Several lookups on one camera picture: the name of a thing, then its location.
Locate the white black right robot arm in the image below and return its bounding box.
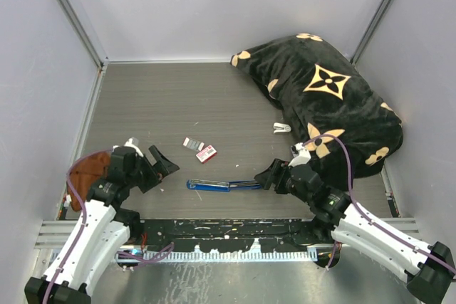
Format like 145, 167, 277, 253
255, 159, 455, 303

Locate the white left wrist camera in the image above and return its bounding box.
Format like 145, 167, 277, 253
113, 137, 144, 157

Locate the brown cloth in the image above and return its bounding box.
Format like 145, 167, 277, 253
70, 151, 110, 201

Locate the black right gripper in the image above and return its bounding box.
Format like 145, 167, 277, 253
255, 158, 312, 205

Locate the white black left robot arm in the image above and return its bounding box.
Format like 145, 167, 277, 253
24, 140, 179, 303

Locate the red staple box sleeve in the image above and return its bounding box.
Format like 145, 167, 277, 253
196, 145, 217, 164

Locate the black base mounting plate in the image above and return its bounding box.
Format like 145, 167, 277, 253
128, 219, 333, 253

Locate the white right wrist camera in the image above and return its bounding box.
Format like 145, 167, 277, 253
289, 142, 311, 167

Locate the black floral plush blanket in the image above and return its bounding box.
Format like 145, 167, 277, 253
230, 33, 403, 191

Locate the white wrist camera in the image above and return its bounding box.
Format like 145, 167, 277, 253
289, 142, 311, 167
113, 137, 144, 157

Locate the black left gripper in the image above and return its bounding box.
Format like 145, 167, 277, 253
126, 145, 178, 193

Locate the white slotted cable duct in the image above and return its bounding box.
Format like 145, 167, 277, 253
51, 246, 318, 263

